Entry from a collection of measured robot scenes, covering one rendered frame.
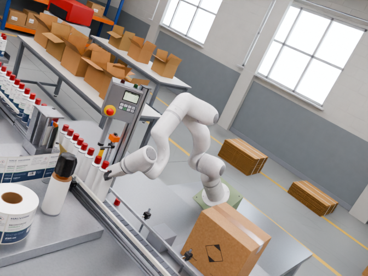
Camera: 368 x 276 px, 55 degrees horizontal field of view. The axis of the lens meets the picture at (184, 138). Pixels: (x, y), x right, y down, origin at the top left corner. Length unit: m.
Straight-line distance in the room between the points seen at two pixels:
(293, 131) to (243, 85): 1.46
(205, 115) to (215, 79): 6.41
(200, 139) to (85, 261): 0.84
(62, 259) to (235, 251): 0.75
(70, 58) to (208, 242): 3.10
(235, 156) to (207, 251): 4.16
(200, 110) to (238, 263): 0.74
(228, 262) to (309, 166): 5.42
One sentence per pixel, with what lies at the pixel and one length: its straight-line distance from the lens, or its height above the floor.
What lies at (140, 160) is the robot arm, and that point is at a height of 1.29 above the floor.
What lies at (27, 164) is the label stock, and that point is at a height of 1.02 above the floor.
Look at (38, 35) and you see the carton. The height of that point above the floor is 0.87.
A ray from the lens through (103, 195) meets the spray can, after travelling 1.89.
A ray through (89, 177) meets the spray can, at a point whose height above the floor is 0.96.
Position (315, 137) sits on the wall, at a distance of 6.96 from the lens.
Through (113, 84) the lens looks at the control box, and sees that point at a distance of 1.81.
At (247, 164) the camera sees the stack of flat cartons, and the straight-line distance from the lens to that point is 5.74.
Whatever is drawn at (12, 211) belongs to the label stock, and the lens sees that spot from 1.48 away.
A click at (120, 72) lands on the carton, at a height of 1.07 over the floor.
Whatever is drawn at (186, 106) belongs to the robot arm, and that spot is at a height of 1.53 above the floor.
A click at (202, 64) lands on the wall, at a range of 8.44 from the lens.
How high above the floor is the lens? 1.93
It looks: 19 degrees down
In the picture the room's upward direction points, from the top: 24 degrees clockwise
